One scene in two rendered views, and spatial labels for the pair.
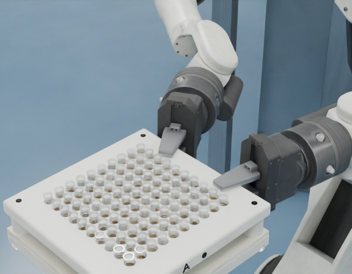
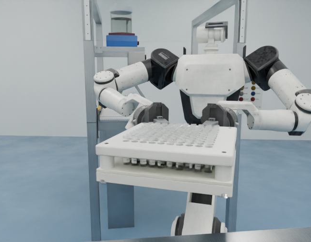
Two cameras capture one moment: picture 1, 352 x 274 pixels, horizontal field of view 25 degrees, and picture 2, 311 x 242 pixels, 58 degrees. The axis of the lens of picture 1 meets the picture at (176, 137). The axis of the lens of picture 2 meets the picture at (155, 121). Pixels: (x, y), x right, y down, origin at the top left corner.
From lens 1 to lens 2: 70 cm
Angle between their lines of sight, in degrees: 36
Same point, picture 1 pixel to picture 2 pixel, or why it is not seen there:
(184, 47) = (125, 110)
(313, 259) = (201, 206)
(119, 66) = (24, 201)
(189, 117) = (166, 111)
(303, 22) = not seen: hidden behind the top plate
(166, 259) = (225, 143)
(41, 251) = (132, 171)
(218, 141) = (95, 208)
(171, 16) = (115, 98)
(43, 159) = not seen: outside the picture
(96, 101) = (17, 218)
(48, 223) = (138, 145)
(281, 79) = not seen: hidden behind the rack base
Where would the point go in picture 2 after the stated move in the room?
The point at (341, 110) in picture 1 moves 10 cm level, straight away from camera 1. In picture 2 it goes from (223, 104) to (209, 101)
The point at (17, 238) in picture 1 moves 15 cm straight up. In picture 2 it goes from (108, 171) to (106, 89)
